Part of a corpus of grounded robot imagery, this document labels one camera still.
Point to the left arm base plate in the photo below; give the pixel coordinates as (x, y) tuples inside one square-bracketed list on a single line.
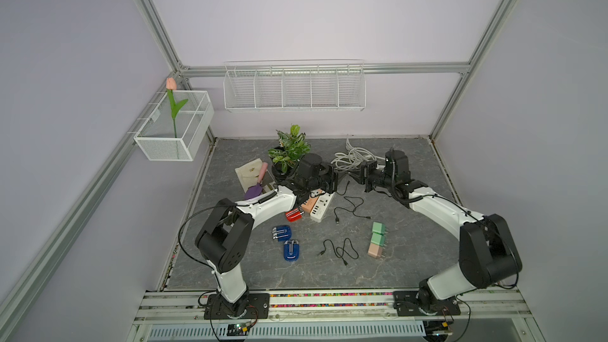
[(250, 305)]

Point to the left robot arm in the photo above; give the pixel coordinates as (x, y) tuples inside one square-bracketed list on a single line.
[(223, 239)]

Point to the green charger adapter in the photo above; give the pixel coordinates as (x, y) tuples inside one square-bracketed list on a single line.
[(378, 239), (379, 228)]

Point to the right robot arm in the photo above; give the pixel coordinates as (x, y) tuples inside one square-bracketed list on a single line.
[(487, 253)]

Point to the artificial pink tulip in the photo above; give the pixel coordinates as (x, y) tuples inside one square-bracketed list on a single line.
[(175, 106)]

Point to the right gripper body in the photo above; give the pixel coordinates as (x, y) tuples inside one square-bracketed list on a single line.
[(370, 176)]

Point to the blue electric shaver lower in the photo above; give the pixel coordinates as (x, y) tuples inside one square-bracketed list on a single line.
[(291, 250)]

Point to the white power strip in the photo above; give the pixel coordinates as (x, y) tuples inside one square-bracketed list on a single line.
[(320, 208)]

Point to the green charger adapter top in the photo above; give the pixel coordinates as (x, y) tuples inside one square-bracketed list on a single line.
[(379, 228)]

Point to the pink charger adapter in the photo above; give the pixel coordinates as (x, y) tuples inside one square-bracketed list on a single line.
[(375, 251)]

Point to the white mesh wall basket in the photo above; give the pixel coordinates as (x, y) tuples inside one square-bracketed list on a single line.
[(156, 138)]

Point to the potted green plant black vase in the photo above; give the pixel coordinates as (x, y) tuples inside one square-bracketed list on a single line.
[(293, 145)]

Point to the green charger adapter middle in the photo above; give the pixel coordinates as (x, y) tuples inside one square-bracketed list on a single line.
[(378, 239)]

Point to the blue electric shaver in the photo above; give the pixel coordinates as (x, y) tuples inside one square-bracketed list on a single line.
[(281, 233), (291, 250)]

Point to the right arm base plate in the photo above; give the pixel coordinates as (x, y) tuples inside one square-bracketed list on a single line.
[(415, 303)]

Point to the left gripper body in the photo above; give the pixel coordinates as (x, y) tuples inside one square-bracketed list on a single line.
[(328, 177)]

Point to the orange power strip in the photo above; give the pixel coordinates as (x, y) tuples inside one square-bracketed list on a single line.
[(309, 205)]

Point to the red electric shaver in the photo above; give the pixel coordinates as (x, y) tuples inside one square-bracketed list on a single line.
[(294, 214)]

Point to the white wire wall shelf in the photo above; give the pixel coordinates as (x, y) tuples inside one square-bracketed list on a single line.
[(295, 85)]

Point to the blue electric shaver upper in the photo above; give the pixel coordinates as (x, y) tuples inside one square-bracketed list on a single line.
[(281, 233)]

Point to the white vented cable duct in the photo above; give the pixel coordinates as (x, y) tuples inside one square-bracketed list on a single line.
[(289, 331)]

